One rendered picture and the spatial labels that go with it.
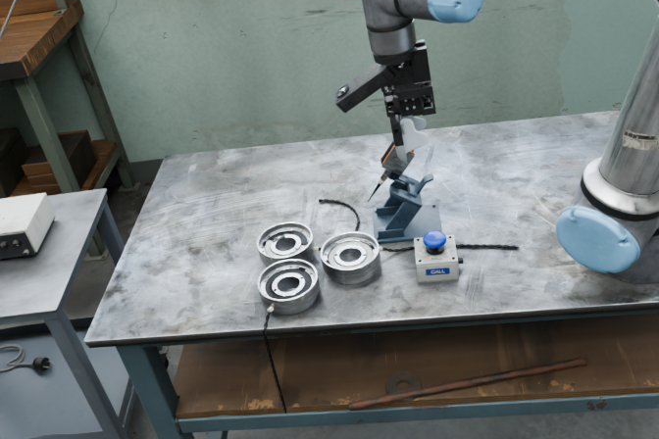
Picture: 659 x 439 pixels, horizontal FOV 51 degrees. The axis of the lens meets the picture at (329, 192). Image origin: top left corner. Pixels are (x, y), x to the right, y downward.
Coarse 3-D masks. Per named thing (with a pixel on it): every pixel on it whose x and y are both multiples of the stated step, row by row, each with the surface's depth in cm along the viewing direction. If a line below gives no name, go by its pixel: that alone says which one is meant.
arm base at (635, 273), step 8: (656, 232) 108; (656, 240) 109; (648, 248) 109; (656, 248) 109; (640, 256) 110; (648, 256) 110; (656, 256) 110; (632, 264) 111; (640, 264) 110; (648, 264) 110; (656, 264) 110; (608, 272) 114; (616, 272) 113; (624, 272) 112; (632, 272) 111; (640, 272) 111; (648, 272) 111; (656, 272) 111; (624, 280) 113; (632, 280) 112; (640, 280) 112; (648, 280) 111; (656, 280) 111
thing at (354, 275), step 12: (336, 240) 127; (348, 240) 127; (360, 240) 127; (372, 240) 125; (324, 252) 125; (336, 252) 125; (348, 252) 126; (360, 252) 124; (324, 264) 122; (348, 264) 122; (372, 264) 120; (336, 276) 121; (348, 276) 120; (360, 276) 120
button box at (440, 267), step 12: (420, 240) 122; (420, 252) 119; (432, 252) 118; (444, 252) 118; (456, 252) 118; (420, 264) 117; (432, 264) 117; (444, 264) 117; (456, 264) 116; (420, 276) 118; (432, 276) 118; (444, 276) 118; (456, 276) 118
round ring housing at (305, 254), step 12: (276, 228) 132; (288, 228) 133; (300, 228) 132; (264, 240) 131; (288, 240) 131; (300, 240) 129; (312, 240) 127; (264, 252) 128; (276, 252) 127; (288, 252) 127; (300, 252) 125; (312, 252) 127
